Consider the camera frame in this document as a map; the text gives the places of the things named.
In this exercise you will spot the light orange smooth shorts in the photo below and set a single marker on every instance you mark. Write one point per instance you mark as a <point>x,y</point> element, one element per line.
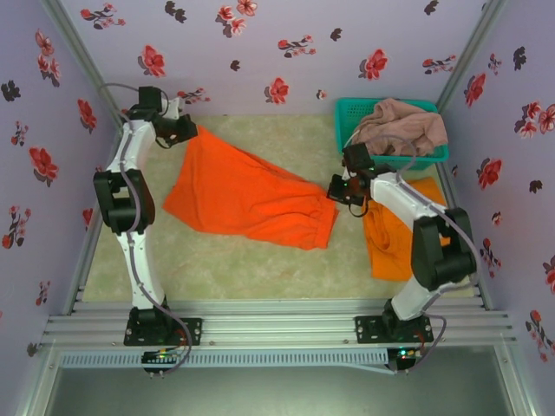
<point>386,255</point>

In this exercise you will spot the aluminium frame post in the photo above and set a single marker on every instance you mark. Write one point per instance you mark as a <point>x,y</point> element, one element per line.
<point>86,60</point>
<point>470,52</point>

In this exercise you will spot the aluminium side rail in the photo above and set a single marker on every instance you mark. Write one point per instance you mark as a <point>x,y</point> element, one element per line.
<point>78,281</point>
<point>446,184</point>

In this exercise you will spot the bright orange textured shorts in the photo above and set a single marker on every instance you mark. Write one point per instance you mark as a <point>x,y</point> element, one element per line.
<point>243,199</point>

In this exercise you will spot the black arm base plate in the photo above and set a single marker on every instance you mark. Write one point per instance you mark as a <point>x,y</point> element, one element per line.
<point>191,331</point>
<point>368,329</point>

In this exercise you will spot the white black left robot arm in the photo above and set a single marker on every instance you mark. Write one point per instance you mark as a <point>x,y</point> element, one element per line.
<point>134,260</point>

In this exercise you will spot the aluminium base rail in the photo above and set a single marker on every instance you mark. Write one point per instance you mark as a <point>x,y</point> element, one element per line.
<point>277,320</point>

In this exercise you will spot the pink shorts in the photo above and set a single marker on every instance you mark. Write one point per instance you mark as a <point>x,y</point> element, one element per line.
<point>403,125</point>

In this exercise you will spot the black controller board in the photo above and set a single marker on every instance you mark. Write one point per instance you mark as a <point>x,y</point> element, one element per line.
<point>160,357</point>
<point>405,355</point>

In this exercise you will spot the teal plastic mesh basket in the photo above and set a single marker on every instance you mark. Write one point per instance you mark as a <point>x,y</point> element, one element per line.
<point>347,117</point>

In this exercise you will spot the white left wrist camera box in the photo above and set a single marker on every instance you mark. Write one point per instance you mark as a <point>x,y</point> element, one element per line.
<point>175,108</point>

